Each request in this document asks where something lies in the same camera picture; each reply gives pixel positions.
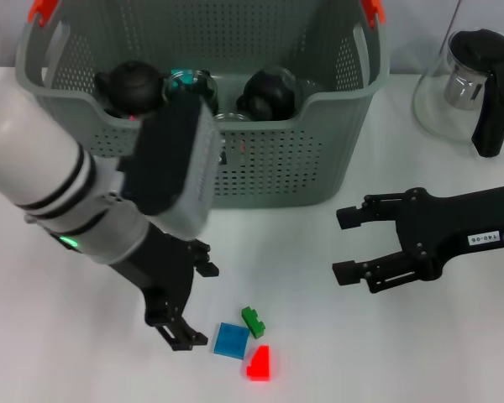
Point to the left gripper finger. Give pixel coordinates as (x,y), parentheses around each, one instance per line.
(180,336)
(203,262)

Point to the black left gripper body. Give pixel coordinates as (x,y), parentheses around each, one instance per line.
(164,268)

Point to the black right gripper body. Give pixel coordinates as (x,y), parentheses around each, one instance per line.
(445,235)

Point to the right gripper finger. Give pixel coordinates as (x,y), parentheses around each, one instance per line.
(353,216)
(386,273)

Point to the blue square block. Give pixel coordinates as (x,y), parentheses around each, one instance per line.
(231,340)

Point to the green stepped building block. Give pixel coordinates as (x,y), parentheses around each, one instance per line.
(254,323)

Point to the bright red slope block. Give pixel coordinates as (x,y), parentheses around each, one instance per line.
(259,365)

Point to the glass teacup with black sleeve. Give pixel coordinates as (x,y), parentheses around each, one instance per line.
(193,82)
(235,116)
(264,92)

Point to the small red square block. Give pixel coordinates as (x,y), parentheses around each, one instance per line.
(132,117)

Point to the teal square block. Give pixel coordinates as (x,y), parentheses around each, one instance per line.
(182,76)

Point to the grey-green perforated storage basket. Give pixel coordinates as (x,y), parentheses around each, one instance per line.
(298,159)

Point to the black clay teapot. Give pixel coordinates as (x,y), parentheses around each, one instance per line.
(130,84)

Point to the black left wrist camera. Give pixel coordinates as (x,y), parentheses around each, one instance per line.
(164,168)

